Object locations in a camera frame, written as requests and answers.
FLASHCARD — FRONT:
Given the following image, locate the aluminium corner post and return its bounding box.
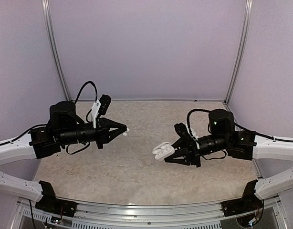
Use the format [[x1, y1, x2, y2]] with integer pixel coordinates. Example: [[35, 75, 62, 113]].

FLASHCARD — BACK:
[[224, 0, 253, 105], [41, 0, 71, 101]]

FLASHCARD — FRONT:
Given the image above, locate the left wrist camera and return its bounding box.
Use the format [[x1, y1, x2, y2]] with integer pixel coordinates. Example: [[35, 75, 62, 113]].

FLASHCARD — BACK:
[[86, 94, 111, 129]]

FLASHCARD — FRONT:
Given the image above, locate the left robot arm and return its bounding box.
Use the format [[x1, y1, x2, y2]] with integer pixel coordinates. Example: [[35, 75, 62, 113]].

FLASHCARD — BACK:
[[0, 101, 128, 212]]

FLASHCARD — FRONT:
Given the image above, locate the left aluminium corner post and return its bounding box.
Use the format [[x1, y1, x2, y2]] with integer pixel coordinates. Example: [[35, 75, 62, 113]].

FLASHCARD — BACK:
[[41, 0, 71, 101]]

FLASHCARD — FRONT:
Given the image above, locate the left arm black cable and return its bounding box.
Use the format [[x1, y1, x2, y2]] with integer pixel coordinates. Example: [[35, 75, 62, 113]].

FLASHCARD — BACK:
[[8, 81, 99, 156]]

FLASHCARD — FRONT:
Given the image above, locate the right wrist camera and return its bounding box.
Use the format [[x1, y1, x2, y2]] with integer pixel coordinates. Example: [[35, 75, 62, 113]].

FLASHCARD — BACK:
[[185, 124, 198, 141]]

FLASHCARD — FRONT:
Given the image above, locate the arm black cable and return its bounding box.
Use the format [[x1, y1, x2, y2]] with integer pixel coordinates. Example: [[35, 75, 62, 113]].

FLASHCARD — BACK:
[[8, 81, 99, 156], [186, 109, 293, 161]]

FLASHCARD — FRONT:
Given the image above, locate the white earbud charging case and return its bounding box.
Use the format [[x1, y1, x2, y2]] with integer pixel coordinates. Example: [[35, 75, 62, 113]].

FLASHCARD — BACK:
[[152, 142, 175, 161]]

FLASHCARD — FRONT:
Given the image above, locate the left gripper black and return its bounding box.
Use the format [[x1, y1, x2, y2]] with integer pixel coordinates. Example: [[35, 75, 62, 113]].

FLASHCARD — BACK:
[[59, 117, 126, 149]]

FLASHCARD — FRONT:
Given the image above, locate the curved aluminium front rail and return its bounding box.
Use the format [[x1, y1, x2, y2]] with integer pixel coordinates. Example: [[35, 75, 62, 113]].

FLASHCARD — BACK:
[[11, 190, 288, 229]]

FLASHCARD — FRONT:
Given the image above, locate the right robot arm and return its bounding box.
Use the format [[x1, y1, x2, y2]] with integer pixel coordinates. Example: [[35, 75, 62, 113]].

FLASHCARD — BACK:
[[152, 109, 293, 212]]

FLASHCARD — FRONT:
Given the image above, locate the right aluminium corner post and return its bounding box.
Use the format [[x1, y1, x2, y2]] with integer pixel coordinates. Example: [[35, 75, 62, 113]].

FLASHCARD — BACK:
[[224, 0, 253, 105]]

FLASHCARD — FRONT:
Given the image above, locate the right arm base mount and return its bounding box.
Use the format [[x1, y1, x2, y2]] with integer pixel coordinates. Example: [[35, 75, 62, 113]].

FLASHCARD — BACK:
[[221, 180, 264, 217]]

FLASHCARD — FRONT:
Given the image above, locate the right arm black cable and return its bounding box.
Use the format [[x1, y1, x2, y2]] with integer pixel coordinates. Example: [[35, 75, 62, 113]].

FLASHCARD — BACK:
[[186, 109, 293, 161]]

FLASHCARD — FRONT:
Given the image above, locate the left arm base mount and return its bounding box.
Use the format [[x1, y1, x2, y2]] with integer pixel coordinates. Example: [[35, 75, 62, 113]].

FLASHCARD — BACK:
[[35, 181, 77, 218]]

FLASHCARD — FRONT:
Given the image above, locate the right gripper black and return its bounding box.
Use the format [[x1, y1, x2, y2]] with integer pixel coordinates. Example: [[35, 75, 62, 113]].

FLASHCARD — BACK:
[[164, 134, 229, 168]]

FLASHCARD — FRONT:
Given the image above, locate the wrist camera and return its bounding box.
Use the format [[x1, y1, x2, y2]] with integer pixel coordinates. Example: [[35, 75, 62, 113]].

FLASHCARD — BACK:
[[185, 124, 198, 141], [86, 94, 111, 129]]

